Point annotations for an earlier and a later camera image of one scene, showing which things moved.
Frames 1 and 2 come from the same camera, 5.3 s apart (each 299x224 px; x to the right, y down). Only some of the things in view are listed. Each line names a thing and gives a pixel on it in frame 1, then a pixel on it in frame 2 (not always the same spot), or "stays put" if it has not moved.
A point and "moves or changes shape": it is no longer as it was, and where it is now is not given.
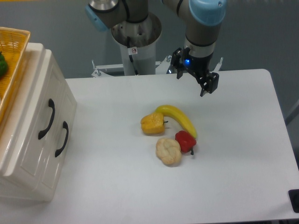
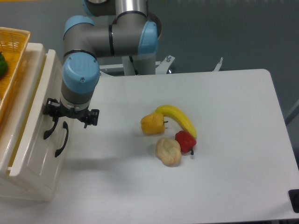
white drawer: [37, 122] moves or changes shape
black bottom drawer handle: [65, 126] stays put
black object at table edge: [294, 197] stays put
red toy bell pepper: [186, 141] stays put
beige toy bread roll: [168, 150] stays put
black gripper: [200, 66] → [53, 108]
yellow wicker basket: [13, 42] stays put
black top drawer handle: [51, 104] moves or changes shape
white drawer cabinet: [35, 133] stays put
